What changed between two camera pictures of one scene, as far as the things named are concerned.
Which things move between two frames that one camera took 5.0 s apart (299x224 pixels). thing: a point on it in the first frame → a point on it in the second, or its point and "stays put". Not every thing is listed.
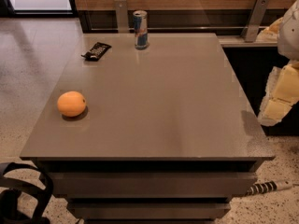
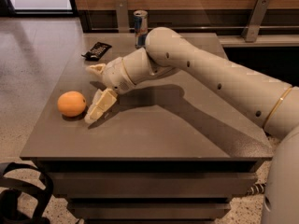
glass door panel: (38, 0) stays put
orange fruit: (71, 104) stays put
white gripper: (290, 32) → (115, 76)
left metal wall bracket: (121, 9) stays put
